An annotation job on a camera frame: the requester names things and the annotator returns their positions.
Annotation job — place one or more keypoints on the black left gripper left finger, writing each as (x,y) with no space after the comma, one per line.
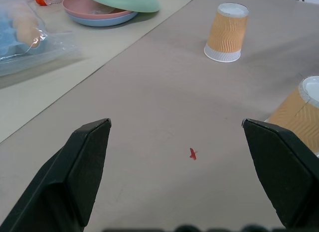
(74,172)

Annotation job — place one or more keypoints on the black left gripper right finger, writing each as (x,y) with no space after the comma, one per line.
(279,167)

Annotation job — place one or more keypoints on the orange ribbed paper cup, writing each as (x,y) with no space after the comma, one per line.
(227,35)
(300,115)

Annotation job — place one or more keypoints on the red cross mark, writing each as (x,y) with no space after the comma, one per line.
(193,154)

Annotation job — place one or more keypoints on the clear plastic bag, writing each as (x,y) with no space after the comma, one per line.
(35,42)

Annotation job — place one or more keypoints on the beige egg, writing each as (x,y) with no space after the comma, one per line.
(21,14)
(26,30)

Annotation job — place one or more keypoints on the blue egg tray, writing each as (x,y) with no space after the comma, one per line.
(6,35)

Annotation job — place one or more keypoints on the blue plastic plate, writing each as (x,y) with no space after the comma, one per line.
(102,21)

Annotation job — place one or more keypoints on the pink plastic plate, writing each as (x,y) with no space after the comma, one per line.
(84,8)

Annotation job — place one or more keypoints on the green plastic plate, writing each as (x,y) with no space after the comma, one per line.
(124,0)

